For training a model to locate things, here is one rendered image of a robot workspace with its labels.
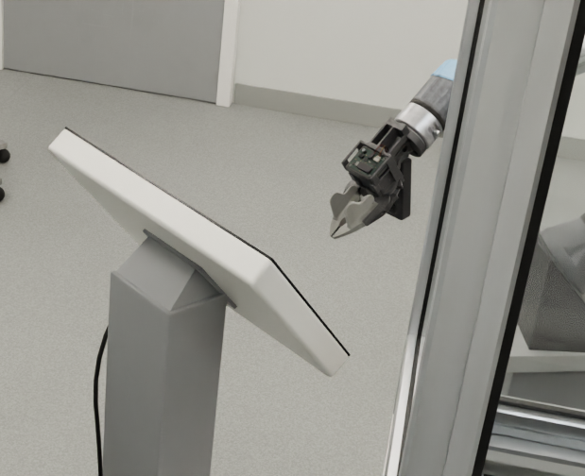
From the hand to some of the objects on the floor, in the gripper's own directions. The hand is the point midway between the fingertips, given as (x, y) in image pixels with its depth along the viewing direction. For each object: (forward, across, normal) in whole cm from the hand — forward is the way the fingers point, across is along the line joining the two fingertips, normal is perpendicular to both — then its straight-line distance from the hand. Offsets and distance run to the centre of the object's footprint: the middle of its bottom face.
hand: (338, 233), depth 194 cm
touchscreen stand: (+85, -12, +71) cm, 112 cm away
